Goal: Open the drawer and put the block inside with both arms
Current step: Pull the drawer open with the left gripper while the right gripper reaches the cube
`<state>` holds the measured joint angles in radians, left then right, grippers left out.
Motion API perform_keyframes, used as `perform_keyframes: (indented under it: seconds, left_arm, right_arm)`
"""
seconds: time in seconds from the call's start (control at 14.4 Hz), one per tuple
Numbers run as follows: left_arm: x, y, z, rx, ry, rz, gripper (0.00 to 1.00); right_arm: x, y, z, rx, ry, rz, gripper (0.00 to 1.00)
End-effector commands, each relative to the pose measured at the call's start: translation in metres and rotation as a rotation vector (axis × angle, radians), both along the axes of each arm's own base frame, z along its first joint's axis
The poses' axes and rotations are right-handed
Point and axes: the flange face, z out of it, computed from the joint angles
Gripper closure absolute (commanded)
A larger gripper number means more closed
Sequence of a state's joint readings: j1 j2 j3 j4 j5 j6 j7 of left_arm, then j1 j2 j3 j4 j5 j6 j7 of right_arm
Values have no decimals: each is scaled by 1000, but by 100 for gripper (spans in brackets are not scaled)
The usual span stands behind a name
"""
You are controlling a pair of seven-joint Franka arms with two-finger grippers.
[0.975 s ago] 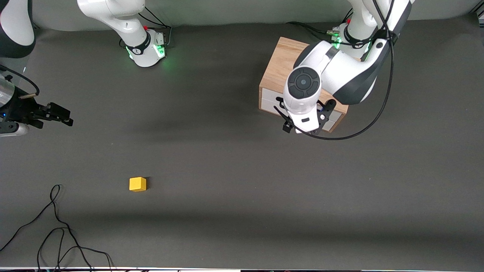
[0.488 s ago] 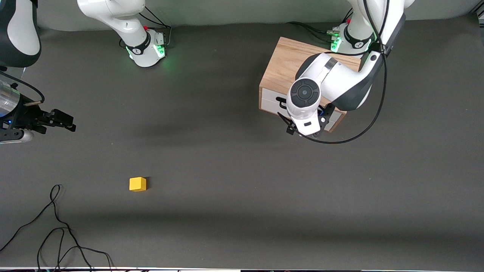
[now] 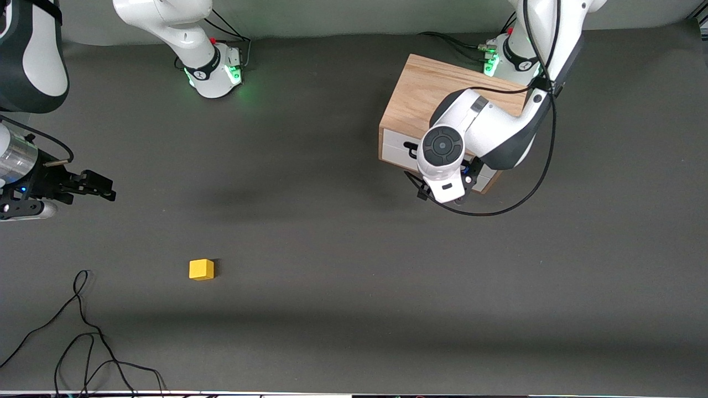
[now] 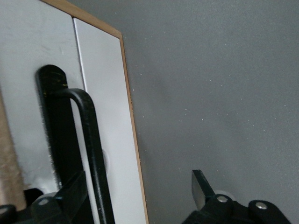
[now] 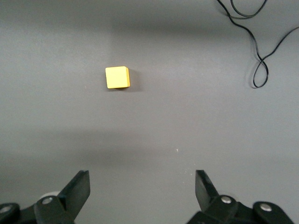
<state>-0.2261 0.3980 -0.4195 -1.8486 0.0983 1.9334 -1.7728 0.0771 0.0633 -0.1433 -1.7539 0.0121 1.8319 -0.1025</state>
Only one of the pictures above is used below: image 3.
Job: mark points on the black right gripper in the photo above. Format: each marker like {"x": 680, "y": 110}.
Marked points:
{"x": 45, "y": 181}

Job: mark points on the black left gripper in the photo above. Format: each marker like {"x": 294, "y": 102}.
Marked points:
{"x": 477, "y": 166}

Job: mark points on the yellow wooden cube block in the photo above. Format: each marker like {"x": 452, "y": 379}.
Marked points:
{"x": 201, "y": 270}

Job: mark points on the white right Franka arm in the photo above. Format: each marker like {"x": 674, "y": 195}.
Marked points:
{"x": 33, "y": 55}

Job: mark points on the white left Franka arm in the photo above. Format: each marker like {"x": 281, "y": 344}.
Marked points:
{"x": 498, "y": 127}

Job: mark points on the light wooden cabinet box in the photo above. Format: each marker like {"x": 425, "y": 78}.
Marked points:
{"x": 426, "y": 88}

